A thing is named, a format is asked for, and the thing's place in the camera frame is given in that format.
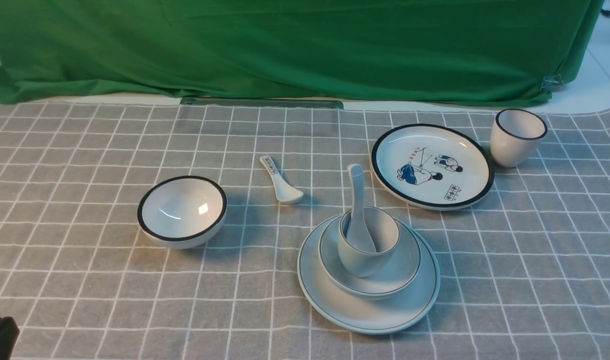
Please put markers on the green backdrop cloth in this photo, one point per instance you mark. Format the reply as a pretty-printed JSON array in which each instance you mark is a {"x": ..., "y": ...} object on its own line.
[{"x": 483, "y": 53}]

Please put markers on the metal backdrop clip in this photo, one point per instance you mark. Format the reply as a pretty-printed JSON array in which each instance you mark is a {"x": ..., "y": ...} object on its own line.
[{"x": 552, "y": 83}]

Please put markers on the black-rimmed white bowl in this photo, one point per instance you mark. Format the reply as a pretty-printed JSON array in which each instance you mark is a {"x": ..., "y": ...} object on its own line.
[{"x": 183, "y": 212}]

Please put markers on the plain thin-rimmed white plate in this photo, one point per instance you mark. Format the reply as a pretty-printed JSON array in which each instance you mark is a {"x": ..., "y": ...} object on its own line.
[{"x": 394, "y": 313}]

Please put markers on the black-rimmed white cup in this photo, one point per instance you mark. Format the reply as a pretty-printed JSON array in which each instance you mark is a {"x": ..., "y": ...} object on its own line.
[{"x": 515, "y": 135}]

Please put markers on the illustrated black-rimmed plate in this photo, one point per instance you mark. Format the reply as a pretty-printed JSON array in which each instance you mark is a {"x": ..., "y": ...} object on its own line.
[{"x": 432, "y": 167}]

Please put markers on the thin-rimmed white bowl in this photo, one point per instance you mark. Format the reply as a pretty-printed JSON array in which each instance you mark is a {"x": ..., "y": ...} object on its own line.
[{"x": 395, "y": 276}]

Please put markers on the small patterned white spoon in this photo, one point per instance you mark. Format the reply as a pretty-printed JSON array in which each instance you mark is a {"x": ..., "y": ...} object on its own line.
[{"x": 285, "y": 193}]

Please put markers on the thin-rimmed white cup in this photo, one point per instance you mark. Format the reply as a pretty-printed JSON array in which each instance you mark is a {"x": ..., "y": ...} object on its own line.
[{"x": 384, "y": 232}]

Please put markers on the grey metal bar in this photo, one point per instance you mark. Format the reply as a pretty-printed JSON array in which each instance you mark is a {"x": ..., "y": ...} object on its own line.
[{"x": 299, "y": 103}]

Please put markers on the grey checked tablecloth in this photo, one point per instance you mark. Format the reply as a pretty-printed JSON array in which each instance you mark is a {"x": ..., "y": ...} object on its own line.
[{"x": 525, "y": 273}]

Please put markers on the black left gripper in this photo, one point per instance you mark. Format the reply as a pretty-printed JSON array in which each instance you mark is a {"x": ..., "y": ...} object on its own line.
[{"x": 9, "y": 333}]

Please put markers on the large plain white spoon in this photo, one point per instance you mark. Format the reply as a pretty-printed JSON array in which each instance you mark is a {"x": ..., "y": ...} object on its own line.
[{"x": 357, "y": 233}]

